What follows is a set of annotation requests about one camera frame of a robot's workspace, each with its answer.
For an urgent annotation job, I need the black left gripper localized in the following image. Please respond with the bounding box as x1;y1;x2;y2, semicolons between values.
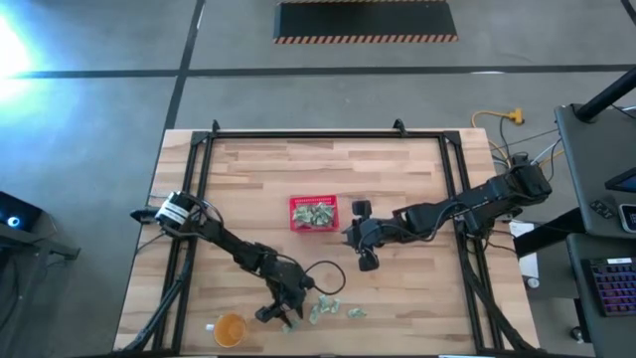
255;263;317;327

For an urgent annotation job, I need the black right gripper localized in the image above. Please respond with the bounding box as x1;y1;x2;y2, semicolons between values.
341;200;394;272

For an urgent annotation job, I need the red plastic slotted basket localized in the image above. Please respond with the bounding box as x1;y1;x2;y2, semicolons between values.
288;194;341;234

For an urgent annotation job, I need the black desk support bar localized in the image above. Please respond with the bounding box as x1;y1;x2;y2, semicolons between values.
513;208;587;259

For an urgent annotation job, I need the black hazard-striped floor mat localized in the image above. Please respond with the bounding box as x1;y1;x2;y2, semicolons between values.
272;0;459;45

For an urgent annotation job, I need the dark grey desk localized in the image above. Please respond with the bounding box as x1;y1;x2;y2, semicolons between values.
565;232;636;358
555;102;636;239

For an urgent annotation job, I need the small black controller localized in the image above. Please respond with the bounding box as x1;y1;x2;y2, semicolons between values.
589;198;617;220

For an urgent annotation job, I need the purple backlit keyboard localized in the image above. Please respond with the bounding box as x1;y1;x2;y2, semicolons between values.
579;257;636;318

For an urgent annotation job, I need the black smartphone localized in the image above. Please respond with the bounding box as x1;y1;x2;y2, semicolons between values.
618;202;636;234

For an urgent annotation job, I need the black tablet screen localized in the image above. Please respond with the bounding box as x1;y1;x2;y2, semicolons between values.
604;167;636;194

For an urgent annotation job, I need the black box with blue light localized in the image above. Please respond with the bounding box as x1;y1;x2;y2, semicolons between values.
0;191;44;233

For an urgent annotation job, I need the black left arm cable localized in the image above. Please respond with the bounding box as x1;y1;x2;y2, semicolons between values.
302;259;347;296

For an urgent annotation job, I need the black metal table frame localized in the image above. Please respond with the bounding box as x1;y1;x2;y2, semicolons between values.
118;118;538;355

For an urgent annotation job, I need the yellow extension cord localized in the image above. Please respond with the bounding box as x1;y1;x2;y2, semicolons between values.
470;107;526;168

